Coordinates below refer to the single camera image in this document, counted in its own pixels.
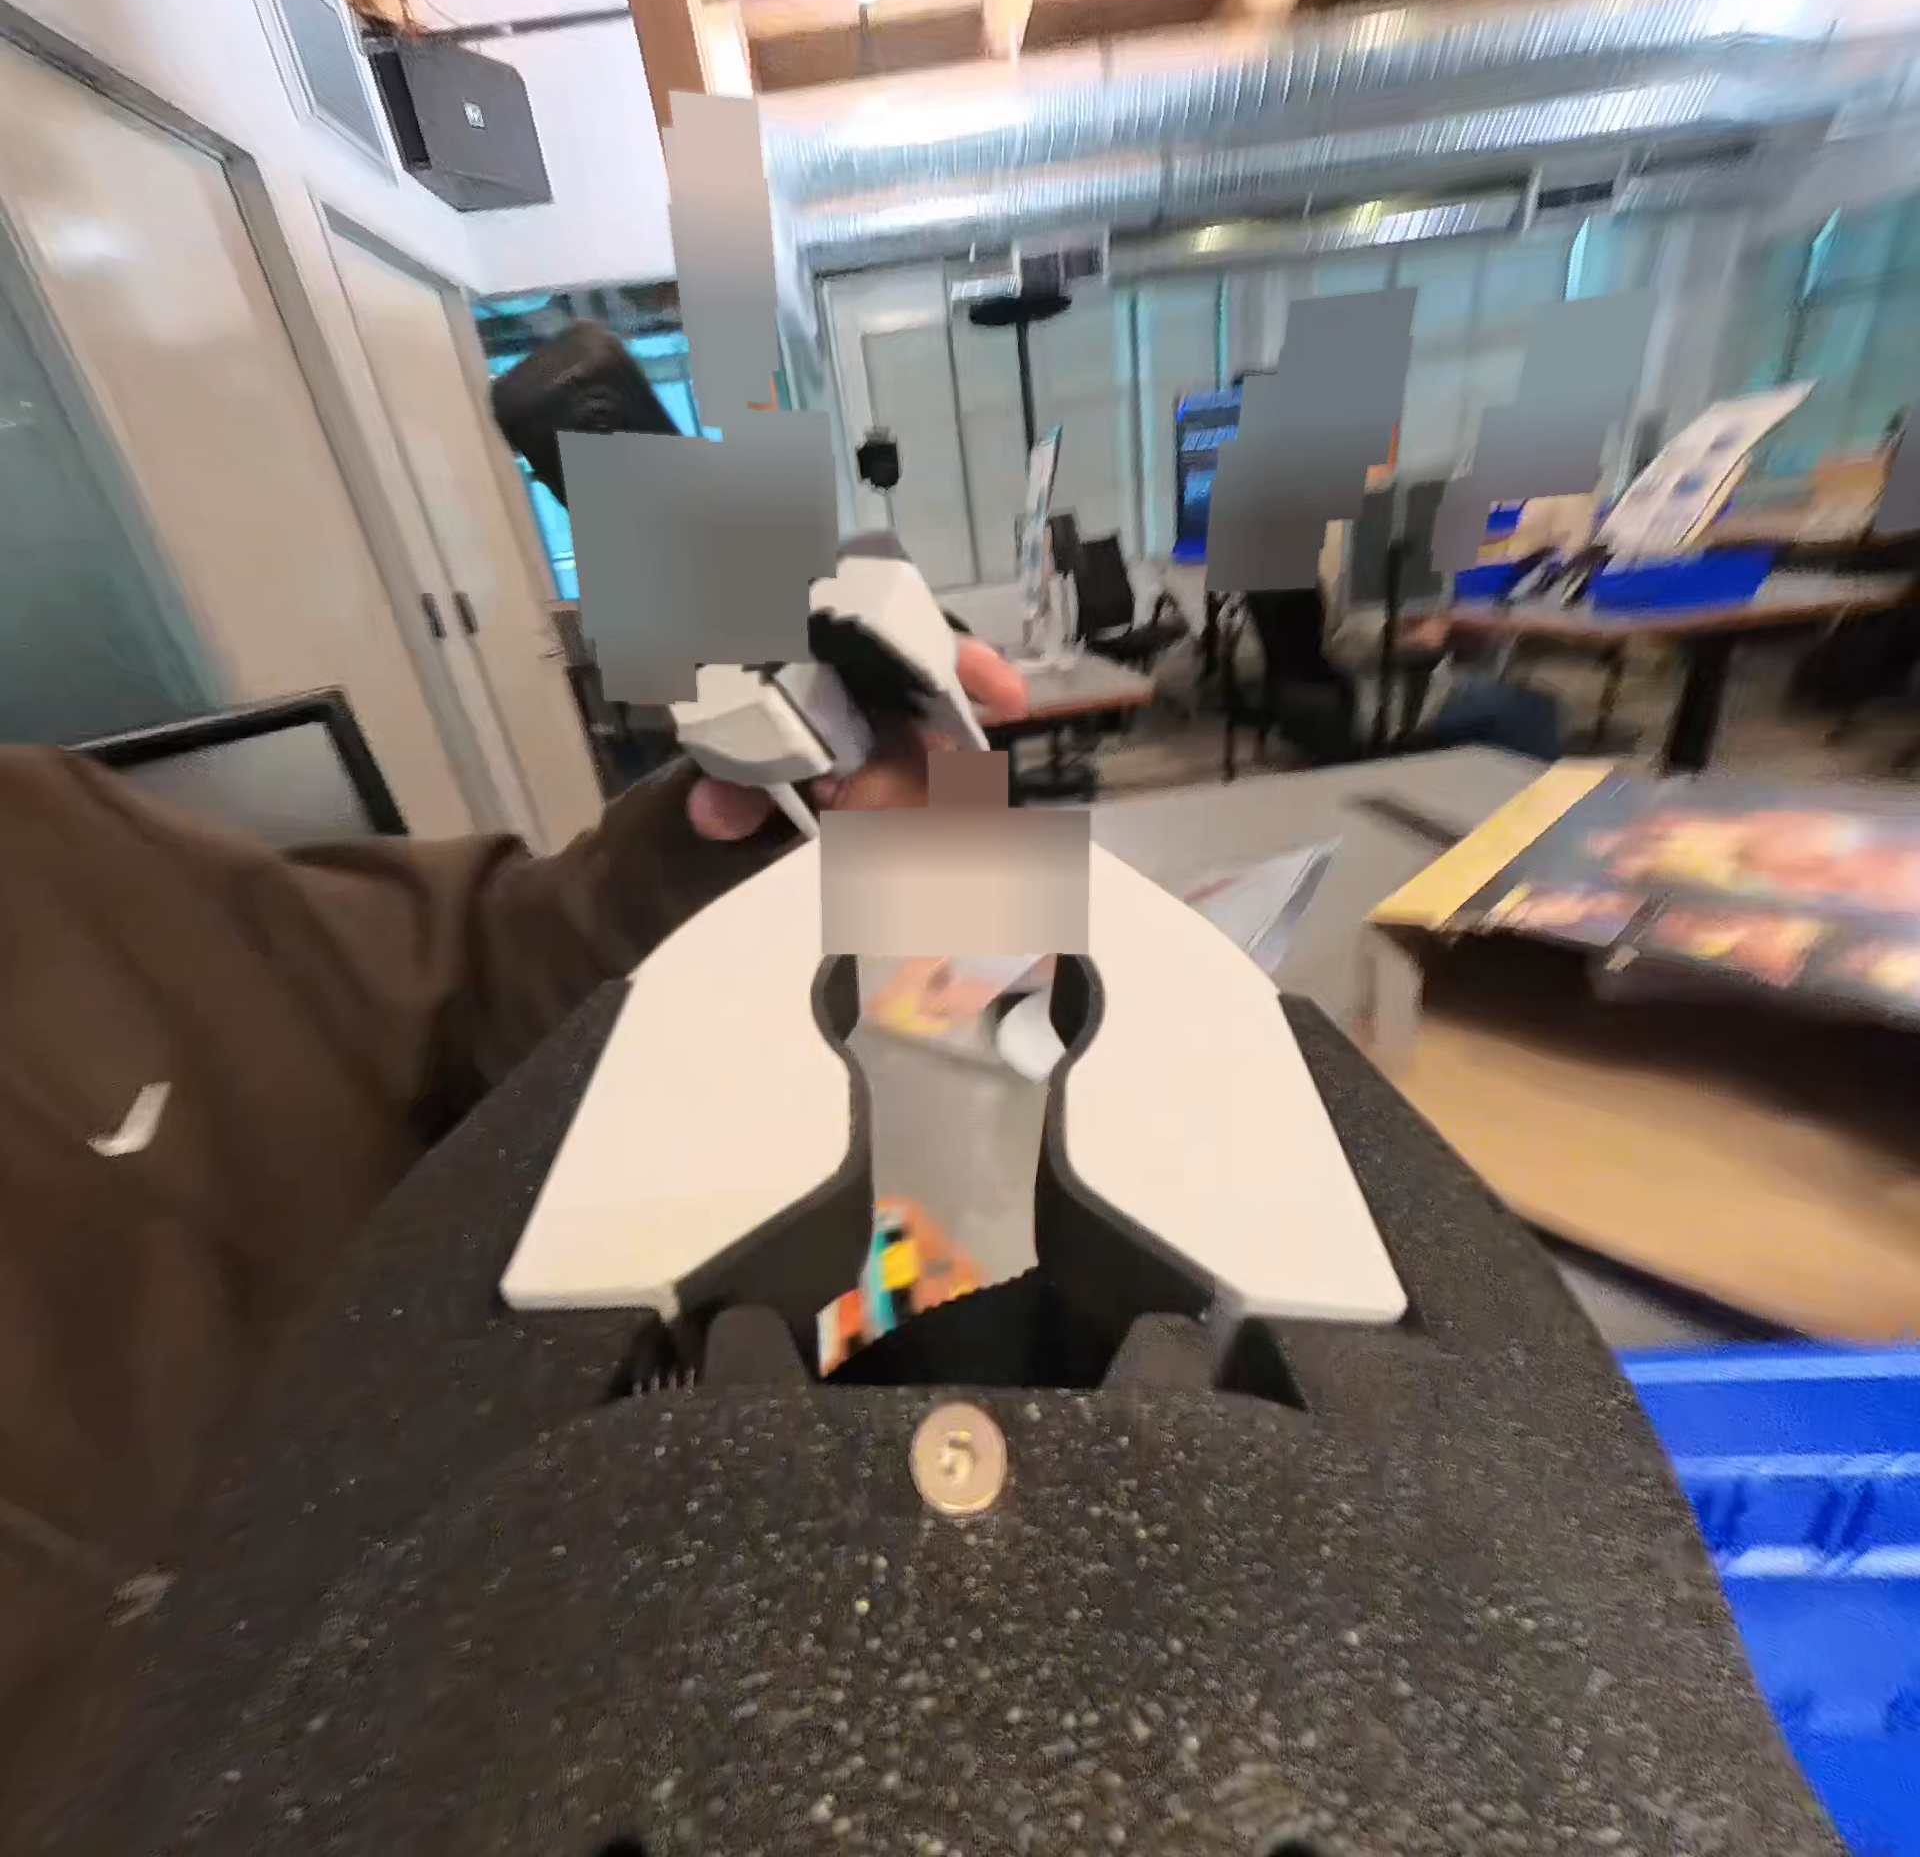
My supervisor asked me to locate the printed paper sheet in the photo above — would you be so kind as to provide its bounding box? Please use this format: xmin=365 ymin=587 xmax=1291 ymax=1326
xmin=1616 ymin=382 xmax=1820 ymax=557

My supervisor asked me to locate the wooden background table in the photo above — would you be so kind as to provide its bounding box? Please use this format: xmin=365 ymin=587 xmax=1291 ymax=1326
xmin=1434 ymin=553 xmax=1920 ymax=773

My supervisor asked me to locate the blue plastic bin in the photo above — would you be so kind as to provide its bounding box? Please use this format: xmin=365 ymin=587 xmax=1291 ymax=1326
xmin=1616 ymin=1342 xmax=1920 ymax=1857

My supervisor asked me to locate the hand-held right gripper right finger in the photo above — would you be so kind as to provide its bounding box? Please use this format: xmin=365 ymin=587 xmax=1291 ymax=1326
xmin=1036 ymin=836 xmax=1409 ymax=1332

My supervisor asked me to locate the person's left hand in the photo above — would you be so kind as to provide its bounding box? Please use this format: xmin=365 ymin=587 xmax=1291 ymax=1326
xmin=686 ymin=633 xmax=1039 ymax=845

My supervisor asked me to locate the instruction booklet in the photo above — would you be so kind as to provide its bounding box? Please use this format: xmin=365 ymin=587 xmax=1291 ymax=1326
xmin=865 ymin=836 xmax=1338 ymax=1085

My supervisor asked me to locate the person's left forearm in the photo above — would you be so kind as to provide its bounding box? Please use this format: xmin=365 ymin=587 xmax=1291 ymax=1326
xmin=450 ymin=754 xmax=816 ymax=1139

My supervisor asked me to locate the small blue bin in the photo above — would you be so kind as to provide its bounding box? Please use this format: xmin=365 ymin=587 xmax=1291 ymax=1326
xmin=1578 ymin=542 xmax=1776 ymax=617

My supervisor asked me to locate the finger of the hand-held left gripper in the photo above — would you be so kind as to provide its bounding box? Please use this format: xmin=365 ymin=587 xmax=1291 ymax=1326
xmin=665 ymin=662 xmax=871 ymax=831
xmin=816 ymin=538 xmax=997 ymax=764

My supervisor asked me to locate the dark ceiling box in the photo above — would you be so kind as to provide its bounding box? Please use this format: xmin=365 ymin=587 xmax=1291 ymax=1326
xmin=362 ymin=27 xmax=561 ymax=219

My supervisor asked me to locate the silver ceiling duct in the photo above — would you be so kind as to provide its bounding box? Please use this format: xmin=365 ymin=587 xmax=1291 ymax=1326
xmin=767 ymin=0 xmax=1920 ymax=274

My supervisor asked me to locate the lit background screen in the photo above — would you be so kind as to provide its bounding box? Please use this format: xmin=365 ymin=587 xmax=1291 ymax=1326
xmin=1169 ymin=386 xmax=1248 ymax=529

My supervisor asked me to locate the black framed panel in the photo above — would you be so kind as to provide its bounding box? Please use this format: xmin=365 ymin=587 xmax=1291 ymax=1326
xmin=76 ymin=689 xmax=409 ymax=853

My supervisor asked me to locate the black office chair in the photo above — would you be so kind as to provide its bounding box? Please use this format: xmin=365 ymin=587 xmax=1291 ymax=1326
xmin=1066 ymin=533 xmax=1193 ymax=665

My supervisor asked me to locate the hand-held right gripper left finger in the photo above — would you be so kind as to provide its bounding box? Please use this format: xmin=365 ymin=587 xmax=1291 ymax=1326
xmin=499 ymin=836 xmax=876 ymax=1324

